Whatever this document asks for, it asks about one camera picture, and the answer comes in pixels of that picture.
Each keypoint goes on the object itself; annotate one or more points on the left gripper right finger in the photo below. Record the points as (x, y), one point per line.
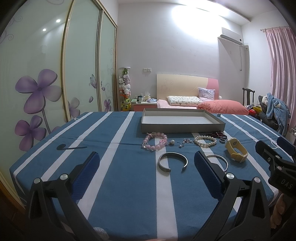
(242, 210)

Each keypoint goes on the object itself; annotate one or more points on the beige pink headboard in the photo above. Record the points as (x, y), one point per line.
(183, 85)

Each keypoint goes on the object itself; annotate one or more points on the wall socket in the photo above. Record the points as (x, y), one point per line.
(147, 69)

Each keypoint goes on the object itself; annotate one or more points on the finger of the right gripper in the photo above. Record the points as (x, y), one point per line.
(267, 153)
(287, 146)

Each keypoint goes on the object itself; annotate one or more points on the bed with pink sheet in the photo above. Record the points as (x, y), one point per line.
(165, 104)

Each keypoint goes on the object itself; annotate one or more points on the thick silver cuff bangle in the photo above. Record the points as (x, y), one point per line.
(172, 159)

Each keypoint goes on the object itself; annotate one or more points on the pink curtain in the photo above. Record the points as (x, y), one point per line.
(281, 42)

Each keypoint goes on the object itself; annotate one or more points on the sliding wardrobe with purple flowers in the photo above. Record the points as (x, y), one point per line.
(57, 61)

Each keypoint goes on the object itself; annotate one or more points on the purple floral pillow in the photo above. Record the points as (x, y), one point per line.
(206, 94)

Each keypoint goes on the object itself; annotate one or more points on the blue white striped tablecloth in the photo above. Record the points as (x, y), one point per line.
(129, 197)

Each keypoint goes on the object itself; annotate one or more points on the pink nightstand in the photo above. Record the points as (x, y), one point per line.
(140, 106)

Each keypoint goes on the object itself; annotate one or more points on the small pearl earrings cluster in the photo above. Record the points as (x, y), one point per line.
(185, 141)

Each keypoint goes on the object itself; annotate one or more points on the white air conditioner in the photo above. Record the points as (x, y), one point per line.
(231, 36)

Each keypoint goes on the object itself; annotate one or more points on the grey cardboard tray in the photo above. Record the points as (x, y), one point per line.
(180, 121)

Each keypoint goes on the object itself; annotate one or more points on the white mug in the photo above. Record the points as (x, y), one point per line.
(140, 99)

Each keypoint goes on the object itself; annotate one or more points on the folded salmon duvet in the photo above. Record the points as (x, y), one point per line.
(223, 106)

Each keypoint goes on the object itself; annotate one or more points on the right hand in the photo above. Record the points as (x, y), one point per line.
(278, 211)

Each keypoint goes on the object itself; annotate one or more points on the dark wooden chair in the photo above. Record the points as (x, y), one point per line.
(248, 96)

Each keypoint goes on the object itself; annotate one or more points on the white patterned pillow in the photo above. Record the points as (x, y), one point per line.
(183, 100)

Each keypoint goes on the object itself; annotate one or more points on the plush toy tower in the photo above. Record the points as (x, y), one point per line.
(124, 89)

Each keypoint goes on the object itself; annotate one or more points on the yellow wristwatch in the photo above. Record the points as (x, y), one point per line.
(236, 150)

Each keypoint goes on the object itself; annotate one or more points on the large pearl earring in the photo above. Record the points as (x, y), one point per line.
(172, 142)

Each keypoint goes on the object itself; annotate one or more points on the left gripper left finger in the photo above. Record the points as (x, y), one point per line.
(53, 213)

